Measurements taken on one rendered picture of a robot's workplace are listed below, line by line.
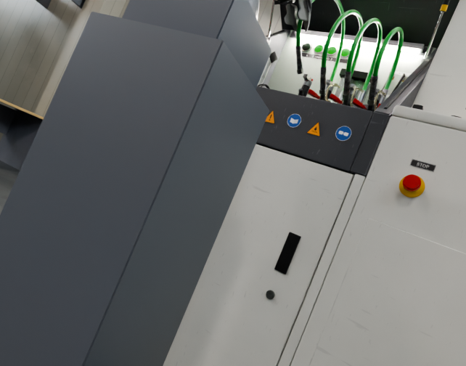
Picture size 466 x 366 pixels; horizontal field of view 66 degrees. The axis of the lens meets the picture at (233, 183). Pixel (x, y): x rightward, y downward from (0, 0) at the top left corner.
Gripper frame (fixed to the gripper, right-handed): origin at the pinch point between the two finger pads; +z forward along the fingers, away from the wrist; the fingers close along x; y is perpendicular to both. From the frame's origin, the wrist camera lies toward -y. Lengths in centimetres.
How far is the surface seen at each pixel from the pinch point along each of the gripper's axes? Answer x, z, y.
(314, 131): 15.0, 24.9, 29.8
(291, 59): -31.3, 11.2, -37.3
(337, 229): 24, 45, 43
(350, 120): 23.1, 24.1, 25.9
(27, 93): -467, -26, -76
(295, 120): 9.5, 21.8, 29.3
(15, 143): -406, 26, -18
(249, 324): 7, 62, 64
